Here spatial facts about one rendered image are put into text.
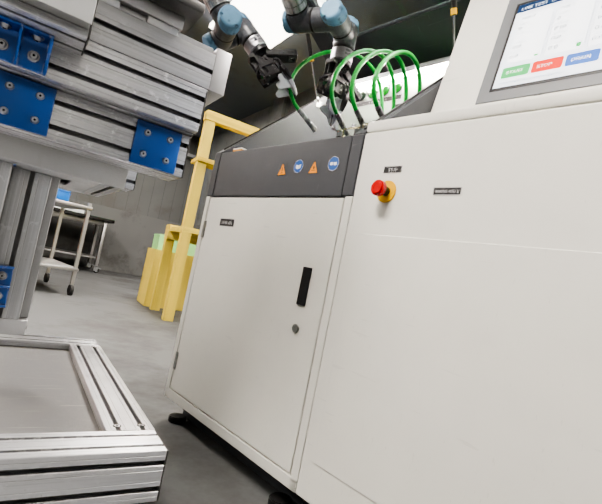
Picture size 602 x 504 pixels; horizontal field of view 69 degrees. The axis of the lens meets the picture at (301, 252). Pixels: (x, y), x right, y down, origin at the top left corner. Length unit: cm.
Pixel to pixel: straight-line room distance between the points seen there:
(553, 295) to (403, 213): 34
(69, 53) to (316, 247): 66
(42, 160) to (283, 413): 78
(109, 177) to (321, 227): 51
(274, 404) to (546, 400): 66
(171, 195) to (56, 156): 775
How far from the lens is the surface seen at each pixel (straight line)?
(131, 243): 853
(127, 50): 93
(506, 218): 88
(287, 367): 117
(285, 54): 169
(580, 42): 131
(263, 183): 137
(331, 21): 154
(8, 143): 100
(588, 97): 91
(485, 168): 92
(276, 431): 120
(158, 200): 866
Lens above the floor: 57
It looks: 3 degrees up
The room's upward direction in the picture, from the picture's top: 11 degrees clockwise
